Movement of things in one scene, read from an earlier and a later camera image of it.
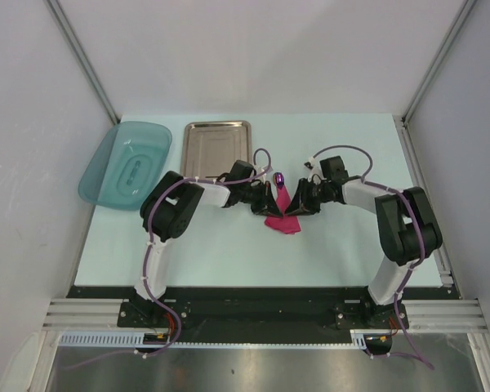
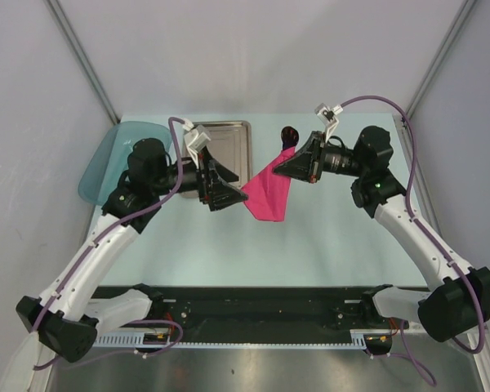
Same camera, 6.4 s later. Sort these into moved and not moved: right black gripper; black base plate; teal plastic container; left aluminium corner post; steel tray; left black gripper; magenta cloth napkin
Moved: magenta cloth napkin; left black gripper; right black gripper
Not moved: left aluminium corner post; black base plate; teal plastic container; steel tray
